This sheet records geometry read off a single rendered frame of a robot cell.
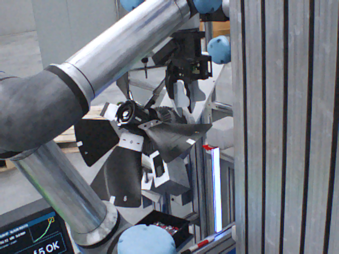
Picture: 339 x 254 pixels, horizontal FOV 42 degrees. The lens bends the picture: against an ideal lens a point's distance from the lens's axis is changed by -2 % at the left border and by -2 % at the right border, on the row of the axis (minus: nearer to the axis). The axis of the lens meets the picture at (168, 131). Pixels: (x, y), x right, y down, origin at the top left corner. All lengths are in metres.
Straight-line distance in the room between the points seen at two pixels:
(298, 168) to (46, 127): 0.36
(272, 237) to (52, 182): 0.41
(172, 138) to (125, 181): 0.28
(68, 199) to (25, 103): 0.28
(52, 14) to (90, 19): 0.57
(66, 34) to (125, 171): 5.48
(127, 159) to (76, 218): 0.84
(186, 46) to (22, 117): 0.48
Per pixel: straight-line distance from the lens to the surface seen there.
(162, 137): 1.59
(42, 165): 0.83
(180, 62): 1.02
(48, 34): 7.06
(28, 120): 0.66
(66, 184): 0.87
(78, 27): 7.08
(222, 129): 2.19
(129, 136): 1.77
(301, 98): 0.61
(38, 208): 1.12
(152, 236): 0.93
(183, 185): 1.74
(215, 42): 1.19
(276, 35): 0.62
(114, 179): 1.72
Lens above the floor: 1.80
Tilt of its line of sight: 22 degrees down
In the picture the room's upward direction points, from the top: 5 degrees counter-clockwise
